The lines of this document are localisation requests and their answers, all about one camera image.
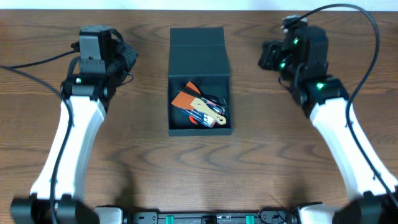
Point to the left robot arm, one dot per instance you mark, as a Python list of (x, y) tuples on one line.
[(92, 79)]

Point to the orange scraper wooden handle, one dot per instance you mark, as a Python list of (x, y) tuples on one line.
[(183, 100)]

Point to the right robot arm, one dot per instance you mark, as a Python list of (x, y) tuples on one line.
[(301, 60)]

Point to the clear precision screwdriver case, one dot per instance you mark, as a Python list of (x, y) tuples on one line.
[(206, 115)]

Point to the dark green box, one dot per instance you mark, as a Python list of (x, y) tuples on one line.
[(198, 55)]

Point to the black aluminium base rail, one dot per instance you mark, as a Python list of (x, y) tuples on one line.
[(113, 214)]

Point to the black steel claw hammer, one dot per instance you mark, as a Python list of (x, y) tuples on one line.
[(199, 96)]

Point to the red handled pliers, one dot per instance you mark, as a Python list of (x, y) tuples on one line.
[(192, 119)]

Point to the black handled screwdriver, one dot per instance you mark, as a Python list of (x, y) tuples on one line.
[(213, 100)]

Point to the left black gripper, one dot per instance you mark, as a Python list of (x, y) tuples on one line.
[(125, 55)]

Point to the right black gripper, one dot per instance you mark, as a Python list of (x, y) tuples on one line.
[(270, 48)]

